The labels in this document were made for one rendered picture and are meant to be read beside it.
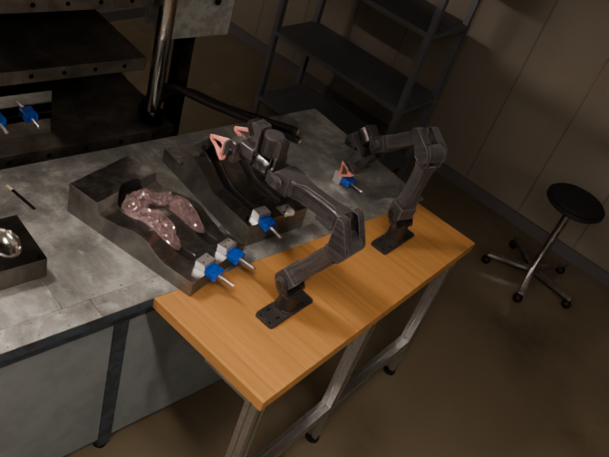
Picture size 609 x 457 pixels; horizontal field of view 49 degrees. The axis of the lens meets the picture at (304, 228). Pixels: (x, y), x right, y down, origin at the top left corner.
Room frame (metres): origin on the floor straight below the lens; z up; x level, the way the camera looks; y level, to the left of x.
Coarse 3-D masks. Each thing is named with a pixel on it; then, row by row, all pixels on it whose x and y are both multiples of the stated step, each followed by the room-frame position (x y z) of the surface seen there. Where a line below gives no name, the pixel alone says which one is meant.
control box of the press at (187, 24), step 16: (192, 0) 2.44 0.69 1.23; (208, 0) 2.50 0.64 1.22; (224, 0) 2.56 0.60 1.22; (176, 16) 2.39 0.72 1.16; (192, 16) 2.45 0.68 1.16; (208, 16) 2.51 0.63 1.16; (224, 16) 2.57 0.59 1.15; (176, 32) 2.40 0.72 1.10; (192, 32) 2.46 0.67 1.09; (208, 32) 2.52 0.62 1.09; (224, 32) 2.59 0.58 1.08; (176, 48) 2.51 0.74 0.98; (192, 48) 2.53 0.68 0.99; (176, 64) 2.50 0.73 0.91; (176, 80) 2.49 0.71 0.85; (176, 96) 2.50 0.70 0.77; (176, 112) 2.51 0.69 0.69; (176, 128) 2.52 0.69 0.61
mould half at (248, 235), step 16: (192, 144) 2.06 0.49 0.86; (208, 144) 2.10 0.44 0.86; (176, 160) 1.94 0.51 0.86; (192, 160) 1.88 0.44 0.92; (208, 160) 1.90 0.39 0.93; (224, 160) 1.94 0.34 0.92; (192, 176) 1.87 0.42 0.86; (208, 176) 1.85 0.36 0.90; (240, 176) 1.93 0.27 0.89; (256, 176) 1.97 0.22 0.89; (192, 192) 1.86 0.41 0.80; (208, 192) 1.81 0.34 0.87; (224, 192) 1.82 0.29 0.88; (256, 192) 1.88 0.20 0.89; (208, 208) 1.80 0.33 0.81; (224, 208) 1.76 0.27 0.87; (240, 208) 1.76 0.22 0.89; (272, 208) 1.82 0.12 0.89; (304, 208) 1.88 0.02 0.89; (224, 224) 1.75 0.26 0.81; (240, 224) 1.70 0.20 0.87; (256, 224) 1.71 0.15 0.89; (288, 224) 1.83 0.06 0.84; (240, 240) 1.69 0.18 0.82; (256, 240) 1.73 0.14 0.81
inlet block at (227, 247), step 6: (228, 240) 1.60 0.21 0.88; (222, 246) 1.56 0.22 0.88; (228, 246) 1.57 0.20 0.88; (234, 246) 1.59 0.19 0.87; (222, 252) 1.56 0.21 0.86; (228, 252) 1.56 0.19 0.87; (234, 252) 1.57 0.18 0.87; (240, 252) 1.58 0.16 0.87; (228, 258) 1.55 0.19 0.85; (234, 258) 1.54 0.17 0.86; (240, 258) 1.56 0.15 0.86; (234, 264) 1.54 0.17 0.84; (246, 264) 1.55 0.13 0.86
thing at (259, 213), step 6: (258, 210) 1.74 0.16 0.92; (264, 210) 1.75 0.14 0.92; (252, 216) 1.74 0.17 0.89; (258, 216) 1.72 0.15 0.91; (264, 216) 1.74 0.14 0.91; (264, 222) 1.71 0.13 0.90; (270, 222) 1.72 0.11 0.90; (264, 228) 1.70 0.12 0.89; (270, 228) 1.71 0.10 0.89; (276, 234) 1.69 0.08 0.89
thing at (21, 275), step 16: (0, 224) 1.34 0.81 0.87; (16, 224) 1.37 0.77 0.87; (0, 240) 1.31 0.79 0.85; (16, 240) 1.32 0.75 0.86; (32, 240) 1.33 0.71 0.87; (0, 256) 1.23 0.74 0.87; (16, 256) 1.26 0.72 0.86; (32, 256) 1.27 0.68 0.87; (0, 272) 1.18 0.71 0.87; (16, 272) 1.22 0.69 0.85; (32, 272) 1.25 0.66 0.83; (0, 288) 1.18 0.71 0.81
